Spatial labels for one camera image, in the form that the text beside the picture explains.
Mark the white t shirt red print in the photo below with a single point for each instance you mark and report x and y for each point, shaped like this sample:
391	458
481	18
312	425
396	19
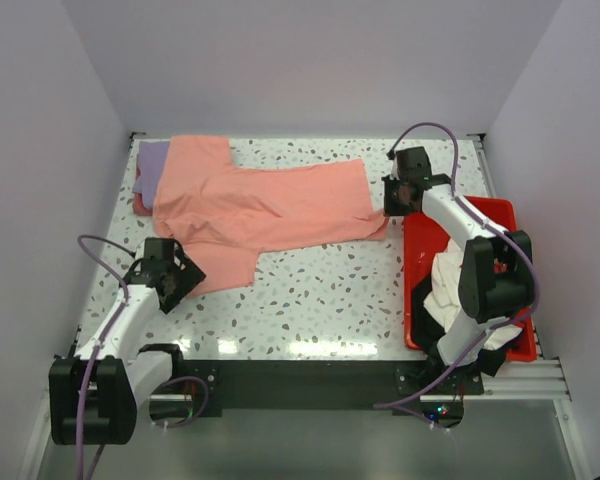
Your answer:
443	303

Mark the salmon pink t shirt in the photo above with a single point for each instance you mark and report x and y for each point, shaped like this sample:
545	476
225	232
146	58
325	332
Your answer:
225	216

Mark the aluminium table frame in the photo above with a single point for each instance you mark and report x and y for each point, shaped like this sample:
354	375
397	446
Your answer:
522	381

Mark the folded dark pink t shirt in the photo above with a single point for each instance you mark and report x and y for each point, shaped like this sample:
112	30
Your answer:
141	206

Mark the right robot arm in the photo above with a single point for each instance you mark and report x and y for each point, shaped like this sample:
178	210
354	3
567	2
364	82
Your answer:
497	285

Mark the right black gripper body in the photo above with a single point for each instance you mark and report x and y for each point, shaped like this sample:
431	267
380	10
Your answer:
393	198

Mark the folded purple t shirt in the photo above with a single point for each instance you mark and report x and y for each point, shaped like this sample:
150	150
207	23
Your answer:
150	163

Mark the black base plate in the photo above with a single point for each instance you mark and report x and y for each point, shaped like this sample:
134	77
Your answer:
287	385

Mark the red plastic bin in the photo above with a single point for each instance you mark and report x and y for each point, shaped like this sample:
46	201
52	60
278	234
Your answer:
423	238

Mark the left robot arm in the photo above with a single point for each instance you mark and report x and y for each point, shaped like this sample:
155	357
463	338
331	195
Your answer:
97	391

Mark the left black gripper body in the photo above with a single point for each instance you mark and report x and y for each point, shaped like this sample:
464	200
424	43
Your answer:
183	279

